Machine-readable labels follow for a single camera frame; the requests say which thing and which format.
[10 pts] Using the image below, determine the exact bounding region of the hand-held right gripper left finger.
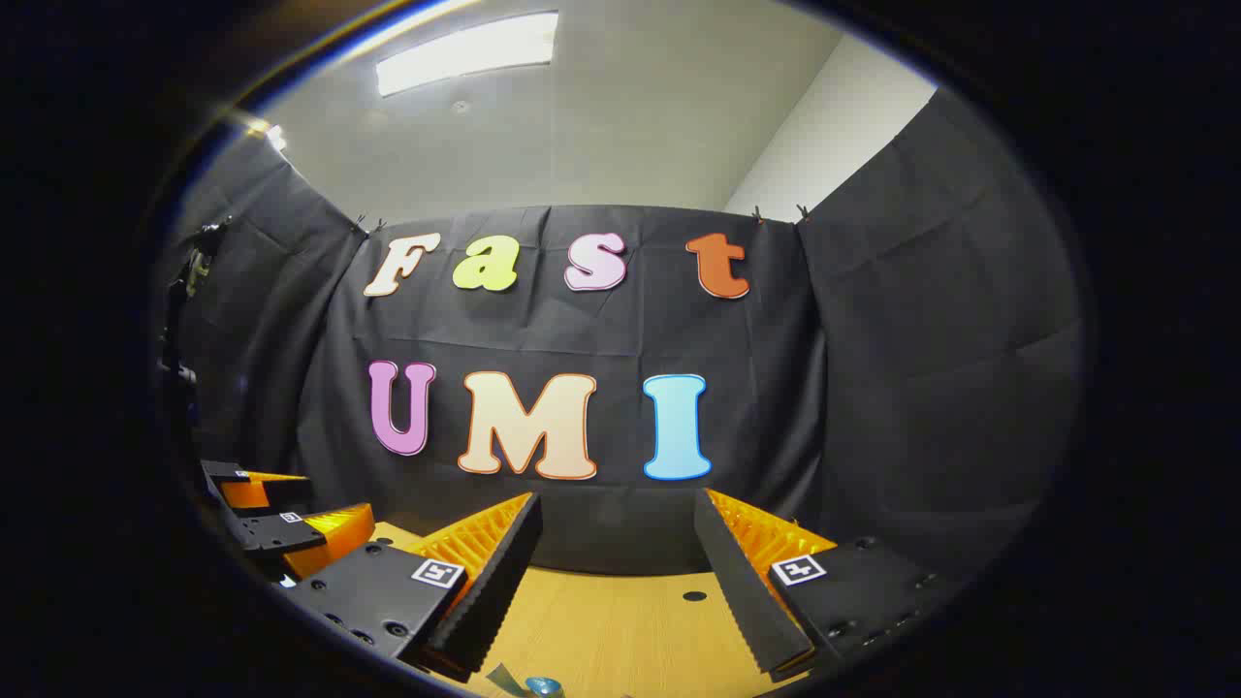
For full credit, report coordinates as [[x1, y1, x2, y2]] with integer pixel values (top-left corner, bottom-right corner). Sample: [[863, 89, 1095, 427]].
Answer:
[[286, 490, 544, 682]]

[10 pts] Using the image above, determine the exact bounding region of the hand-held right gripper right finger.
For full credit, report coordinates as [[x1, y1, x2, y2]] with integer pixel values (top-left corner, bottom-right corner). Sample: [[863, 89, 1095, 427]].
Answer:
[[691, 487, 966, 680]]

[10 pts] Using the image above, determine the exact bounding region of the black backdrop cloth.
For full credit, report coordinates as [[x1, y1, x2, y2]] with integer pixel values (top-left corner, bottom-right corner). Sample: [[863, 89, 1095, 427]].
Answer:
[[155, 85, 1098, 621]]

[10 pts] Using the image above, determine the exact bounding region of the ceiling light panel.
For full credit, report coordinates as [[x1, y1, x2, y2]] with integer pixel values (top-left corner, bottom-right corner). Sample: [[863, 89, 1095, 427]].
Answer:
[[376, 12, 560, 98]]

